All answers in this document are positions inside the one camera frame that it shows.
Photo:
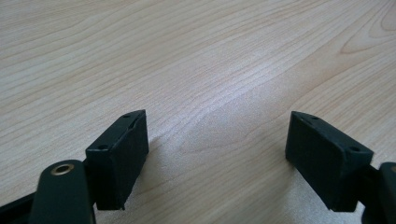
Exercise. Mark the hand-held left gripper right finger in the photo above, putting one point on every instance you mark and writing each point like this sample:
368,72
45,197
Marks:
323,165

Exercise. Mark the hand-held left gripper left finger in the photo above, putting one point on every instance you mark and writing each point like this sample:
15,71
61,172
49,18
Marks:
120,168

